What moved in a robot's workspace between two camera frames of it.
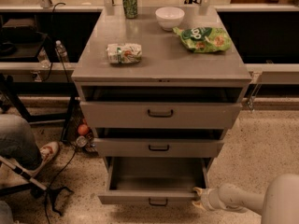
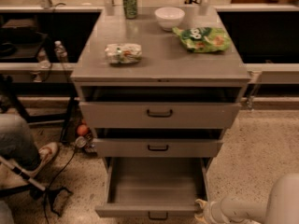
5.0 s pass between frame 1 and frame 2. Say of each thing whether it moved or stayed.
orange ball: stayed
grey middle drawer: stayed
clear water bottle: stayed
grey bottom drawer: moved
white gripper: moved
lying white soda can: stayed
